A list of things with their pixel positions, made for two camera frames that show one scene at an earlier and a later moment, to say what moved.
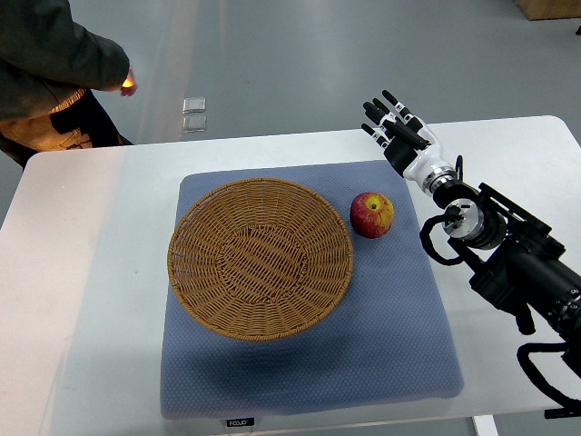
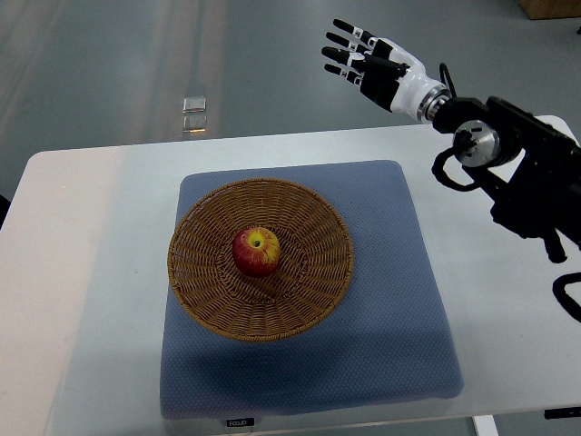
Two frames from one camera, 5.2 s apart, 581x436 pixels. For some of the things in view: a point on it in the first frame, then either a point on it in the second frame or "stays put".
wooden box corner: (549, 9) stays put
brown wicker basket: (260, 259) stays put
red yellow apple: (372, 214) → (255, 252)
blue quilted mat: (391, 340) stays put
